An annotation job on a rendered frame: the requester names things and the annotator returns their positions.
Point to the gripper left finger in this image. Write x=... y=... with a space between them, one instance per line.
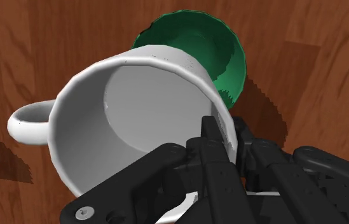
x=149 y=183

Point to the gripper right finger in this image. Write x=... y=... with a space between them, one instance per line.
x=288 y=173

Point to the white mug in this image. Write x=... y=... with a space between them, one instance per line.
x=109 y=124

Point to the green bowl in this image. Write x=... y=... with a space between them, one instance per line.
x=211 y=43

